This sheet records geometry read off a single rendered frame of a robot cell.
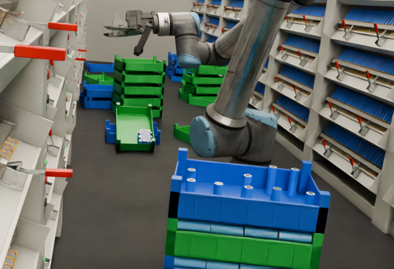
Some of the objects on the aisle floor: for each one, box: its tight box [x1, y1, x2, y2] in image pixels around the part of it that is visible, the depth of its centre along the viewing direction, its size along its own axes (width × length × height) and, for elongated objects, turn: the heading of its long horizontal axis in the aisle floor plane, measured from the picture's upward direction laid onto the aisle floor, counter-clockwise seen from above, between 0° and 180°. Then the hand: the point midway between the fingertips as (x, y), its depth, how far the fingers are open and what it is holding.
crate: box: [173, 124, 191, 144], centre depth 292 cm, size 30×20×8 cm
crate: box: [105, 120, 161, 145], centre depth 277 cm, size 30×20×8 cm
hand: (105, 31), depth 185 cm, fingers open, 11 cm apart
